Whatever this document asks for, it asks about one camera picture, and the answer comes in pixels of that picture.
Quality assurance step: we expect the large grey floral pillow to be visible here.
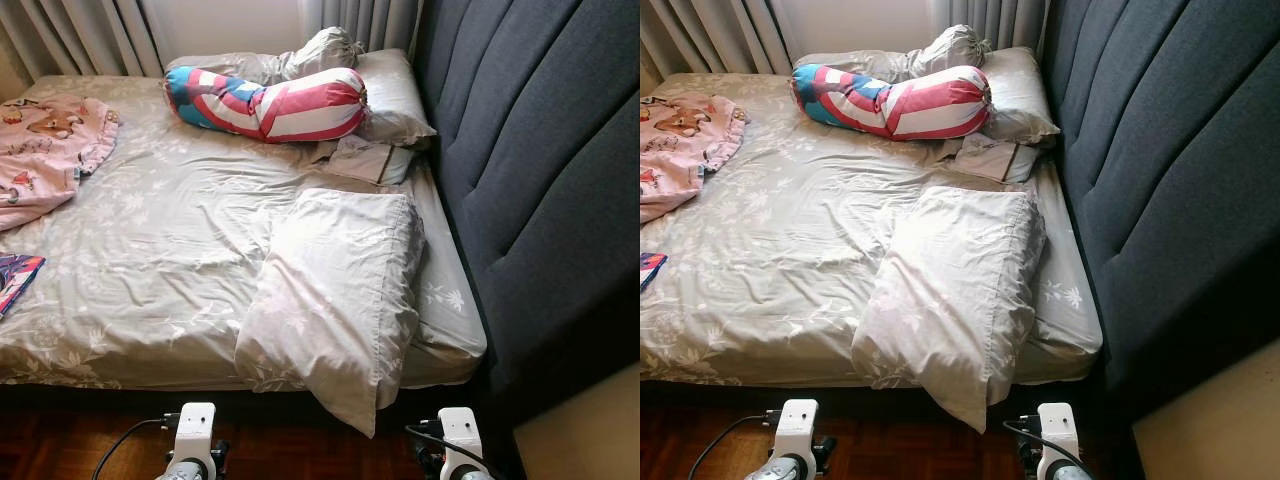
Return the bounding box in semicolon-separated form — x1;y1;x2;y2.
234;186;427;439
850;185;1048;433

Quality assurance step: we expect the pink cartoon print blanket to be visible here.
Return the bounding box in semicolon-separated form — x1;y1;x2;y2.
0;97;121;233
640;95;749;224

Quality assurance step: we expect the beige bedside cabinet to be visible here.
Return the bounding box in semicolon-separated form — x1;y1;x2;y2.
1130;345;1280;480
512;362;641;480

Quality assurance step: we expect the grey floral bed sheet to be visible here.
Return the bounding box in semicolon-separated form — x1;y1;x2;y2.
0;72;489;391
640;72;1104;386

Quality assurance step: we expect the small folded grey cloth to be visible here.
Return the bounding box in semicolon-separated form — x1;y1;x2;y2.
940;132;1041;185
315;135;413;187

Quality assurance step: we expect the dark grey padded headboard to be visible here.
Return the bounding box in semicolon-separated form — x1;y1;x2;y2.
1038;0;1280;421
412;0;641;431

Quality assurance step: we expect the red white blue bolster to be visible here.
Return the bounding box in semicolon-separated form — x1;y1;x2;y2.
163;66;369;144
790;64;993;141

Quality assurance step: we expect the flat grey pillow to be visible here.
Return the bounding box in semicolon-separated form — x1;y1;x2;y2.
345;48;438;151
975;46;1061;148

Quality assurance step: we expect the knotted grey pillow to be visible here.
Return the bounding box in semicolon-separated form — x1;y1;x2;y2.
165;26;366;86
795;24;991;83

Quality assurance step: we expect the wide grey curtain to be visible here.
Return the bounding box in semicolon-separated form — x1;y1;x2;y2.
0;0;166;81
640;0;791;79

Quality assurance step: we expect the narrow grey curtain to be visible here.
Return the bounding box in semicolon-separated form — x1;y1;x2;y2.
300;0;426;56
925;0;1051;51

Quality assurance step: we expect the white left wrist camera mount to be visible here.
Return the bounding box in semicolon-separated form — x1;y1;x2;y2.
778;399;824;466
172;402;219;466

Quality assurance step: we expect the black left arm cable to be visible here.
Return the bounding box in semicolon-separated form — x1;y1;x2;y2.
92;418;181;480
690;414;786;480

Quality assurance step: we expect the dark bed frame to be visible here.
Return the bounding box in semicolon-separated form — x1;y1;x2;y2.
0;383;521;421

